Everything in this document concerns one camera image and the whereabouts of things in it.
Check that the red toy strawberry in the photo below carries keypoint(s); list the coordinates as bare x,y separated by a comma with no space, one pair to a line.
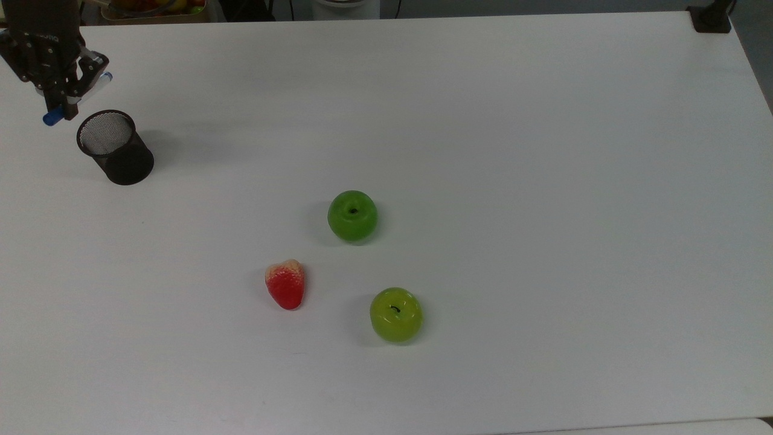
286,286

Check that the black Franka gripper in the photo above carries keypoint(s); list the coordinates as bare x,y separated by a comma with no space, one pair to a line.
43,42

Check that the dark green toy apple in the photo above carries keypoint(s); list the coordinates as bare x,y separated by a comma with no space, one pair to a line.
352,216

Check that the black stand base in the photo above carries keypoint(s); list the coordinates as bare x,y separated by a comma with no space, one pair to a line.
710,18

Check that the cardboard box of fruit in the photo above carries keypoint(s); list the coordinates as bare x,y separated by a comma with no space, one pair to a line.
154,9

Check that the black mesh pen cup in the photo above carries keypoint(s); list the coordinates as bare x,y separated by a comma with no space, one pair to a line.
118,151

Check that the yellow-green toy apple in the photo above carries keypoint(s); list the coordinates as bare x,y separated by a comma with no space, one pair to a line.
396,316

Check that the blue and white marker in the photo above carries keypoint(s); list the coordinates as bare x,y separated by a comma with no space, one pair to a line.
52,118

